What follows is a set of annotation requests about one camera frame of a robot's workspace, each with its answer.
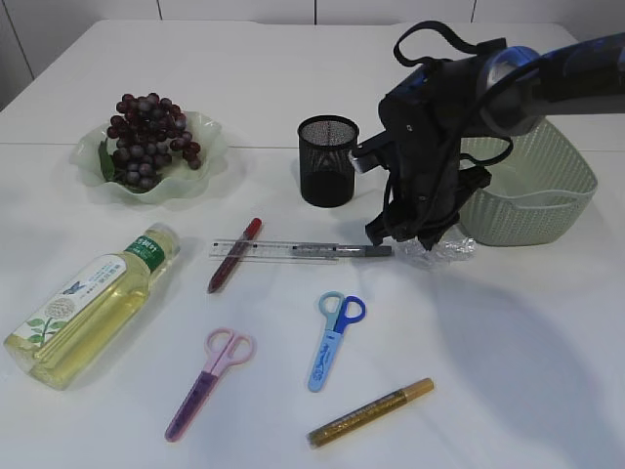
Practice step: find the right gripper black covered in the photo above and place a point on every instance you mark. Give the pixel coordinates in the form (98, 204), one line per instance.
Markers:
(425, 190)

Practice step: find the clear plastic sheet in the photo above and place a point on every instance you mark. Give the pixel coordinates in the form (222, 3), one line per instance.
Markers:
(454, 246)

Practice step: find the purple grape bunch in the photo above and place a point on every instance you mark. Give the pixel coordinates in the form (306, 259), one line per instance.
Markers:
(144, 138)

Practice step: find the yellow tea bottle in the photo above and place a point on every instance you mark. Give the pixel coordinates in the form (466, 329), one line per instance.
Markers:
(72, 328)

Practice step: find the black mesh pen holder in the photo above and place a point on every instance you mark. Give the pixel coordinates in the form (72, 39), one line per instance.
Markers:
(326, 173)

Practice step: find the green plastic woven basket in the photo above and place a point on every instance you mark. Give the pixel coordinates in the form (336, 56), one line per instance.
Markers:
(535, 195)

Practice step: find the silver glitter marker pen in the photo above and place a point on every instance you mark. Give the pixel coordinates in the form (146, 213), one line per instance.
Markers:
(337, 251)

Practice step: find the red marker pen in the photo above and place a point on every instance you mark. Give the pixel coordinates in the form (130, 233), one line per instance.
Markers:
(234, 255)

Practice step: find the clear plastic ruler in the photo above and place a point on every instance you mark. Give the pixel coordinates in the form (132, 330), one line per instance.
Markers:
(261, 250)

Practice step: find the green wavy glass plate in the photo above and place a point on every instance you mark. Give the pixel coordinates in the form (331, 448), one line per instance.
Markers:
(179, 181)

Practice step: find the gold glitter marker pen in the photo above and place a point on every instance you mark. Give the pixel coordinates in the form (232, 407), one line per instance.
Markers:
(368, 413)

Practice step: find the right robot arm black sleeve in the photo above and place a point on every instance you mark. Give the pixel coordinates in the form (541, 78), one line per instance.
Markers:
(524, 86)

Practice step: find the blue capped scissors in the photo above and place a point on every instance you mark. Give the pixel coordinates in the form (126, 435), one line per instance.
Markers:
(339, 311)

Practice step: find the pink purple capped scissors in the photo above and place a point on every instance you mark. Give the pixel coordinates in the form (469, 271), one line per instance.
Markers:
(224, 347)

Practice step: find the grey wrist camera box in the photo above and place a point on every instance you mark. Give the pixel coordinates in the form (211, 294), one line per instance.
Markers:
(371, 153)

